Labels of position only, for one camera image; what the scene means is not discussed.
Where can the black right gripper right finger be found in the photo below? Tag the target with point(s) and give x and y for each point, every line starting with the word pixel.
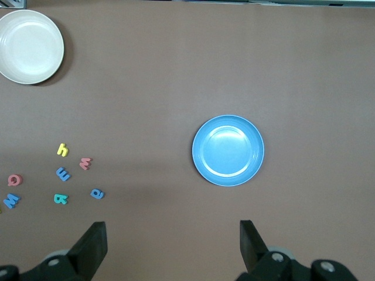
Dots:
pixel 255 254

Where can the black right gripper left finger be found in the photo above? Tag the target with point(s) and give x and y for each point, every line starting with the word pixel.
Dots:
pixel 88 248

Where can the blue lowercase letter a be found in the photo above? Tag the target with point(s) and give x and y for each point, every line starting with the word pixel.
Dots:
pixel 98 194

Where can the teal lowercase letter k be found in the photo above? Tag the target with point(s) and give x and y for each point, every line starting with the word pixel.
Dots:
pixel 60 199

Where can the blue lowercase letter m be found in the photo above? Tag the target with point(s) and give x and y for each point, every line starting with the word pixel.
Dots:
pixel 63 174

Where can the blue capital letter W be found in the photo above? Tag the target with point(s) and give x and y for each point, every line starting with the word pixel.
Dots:
pixel 11 201

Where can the red capital letter Q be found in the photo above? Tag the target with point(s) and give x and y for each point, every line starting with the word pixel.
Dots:
pixel 19 179

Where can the yellow lowercase letter h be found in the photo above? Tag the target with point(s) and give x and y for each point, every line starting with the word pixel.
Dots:
pixel 61 151

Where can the blue plate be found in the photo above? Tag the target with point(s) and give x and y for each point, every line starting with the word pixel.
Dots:
pixel 228 150

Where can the beige plate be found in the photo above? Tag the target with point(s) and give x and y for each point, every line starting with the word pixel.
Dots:
pixel 29 47

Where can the metal mounting bracket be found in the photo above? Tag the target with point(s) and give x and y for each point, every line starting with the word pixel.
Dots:
pixel 13 3

